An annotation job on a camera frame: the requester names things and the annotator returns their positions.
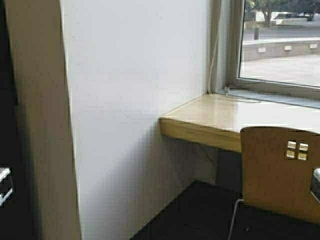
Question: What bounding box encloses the white cable on sill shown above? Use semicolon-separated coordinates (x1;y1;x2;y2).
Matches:
207;0;262;104

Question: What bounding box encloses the window frame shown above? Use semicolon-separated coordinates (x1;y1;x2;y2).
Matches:
207;0;320;106

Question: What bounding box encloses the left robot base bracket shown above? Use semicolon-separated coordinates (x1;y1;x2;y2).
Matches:
0;167;13;206

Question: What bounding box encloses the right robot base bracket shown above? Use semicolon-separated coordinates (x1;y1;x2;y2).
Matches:
310;167;320;203

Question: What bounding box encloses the long wooden counter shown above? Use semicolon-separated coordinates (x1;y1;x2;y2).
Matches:
159;94;320;153

